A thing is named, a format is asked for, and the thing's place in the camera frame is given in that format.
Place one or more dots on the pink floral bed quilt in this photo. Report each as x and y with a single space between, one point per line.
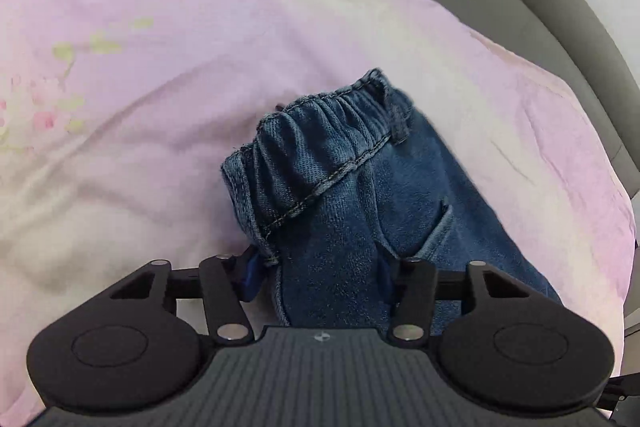
150 82

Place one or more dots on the blue denim pants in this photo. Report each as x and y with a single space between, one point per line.
360 202

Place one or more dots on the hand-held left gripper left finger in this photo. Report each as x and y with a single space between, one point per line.
250 276

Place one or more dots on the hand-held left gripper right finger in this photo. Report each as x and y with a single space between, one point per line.
413 294

